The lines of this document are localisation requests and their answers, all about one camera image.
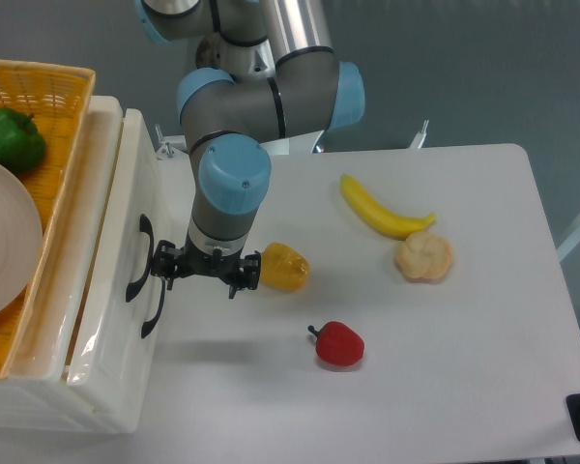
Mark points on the beige plate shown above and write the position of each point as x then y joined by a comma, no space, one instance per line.
20,237

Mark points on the red bell pepper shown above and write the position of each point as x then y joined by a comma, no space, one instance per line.
337,344

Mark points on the white drawer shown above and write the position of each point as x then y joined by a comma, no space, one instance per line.
111,360

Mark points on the yellow banana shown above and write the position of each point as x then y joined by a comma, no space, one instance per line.
376,216

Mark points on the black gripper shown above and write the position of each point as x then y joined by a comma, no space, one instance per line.
240,273

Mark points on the white drawer cabinet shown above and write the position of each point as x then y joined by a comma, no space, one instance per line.
36,395

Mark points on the orange wicker basket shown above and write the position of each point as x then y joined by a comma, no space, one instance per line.
59,97

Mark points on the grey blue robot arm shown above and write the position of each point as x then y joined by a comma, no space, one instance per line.
232,177

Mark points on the round bread roll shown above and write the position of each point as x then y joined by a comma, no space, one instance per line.
424,256

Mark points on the black top drawer handle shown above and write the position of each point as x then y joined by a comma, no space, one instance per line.
135,286

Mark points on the green bell pepper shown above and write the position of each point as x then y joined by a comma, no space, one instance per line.
22,147

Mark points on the yellow bell pepper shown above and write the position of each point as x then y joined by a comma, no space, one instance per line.
283,268

